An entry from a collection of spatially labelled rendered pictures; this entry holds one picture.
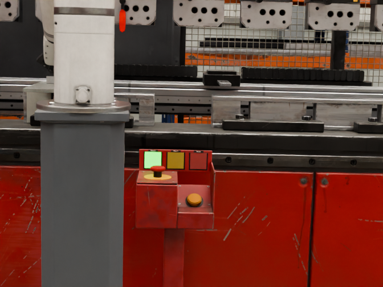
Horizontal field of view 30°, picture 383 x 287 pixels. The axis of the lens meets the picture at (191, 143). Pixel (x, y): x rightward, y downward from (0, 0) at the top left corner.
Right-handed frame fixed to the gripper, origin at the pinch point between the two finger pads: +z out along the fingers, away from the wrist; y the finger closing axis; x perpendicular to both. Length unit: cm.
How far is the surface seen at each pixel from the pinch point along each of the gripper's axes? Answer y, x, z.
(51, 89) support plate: 0.2, 18.8, -12.7
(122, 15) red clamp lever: -16.8, -9.2, -15.3
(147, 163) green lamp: -25.4, 29.3, 4.4
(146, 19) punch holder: -23.6, -11.4, -12.3
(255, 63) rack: -77, -132, 114
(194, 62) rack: -44, -130, 113
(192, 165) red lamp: -37.5, 29.5, 4.6
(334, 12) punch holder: -79, -14, -15
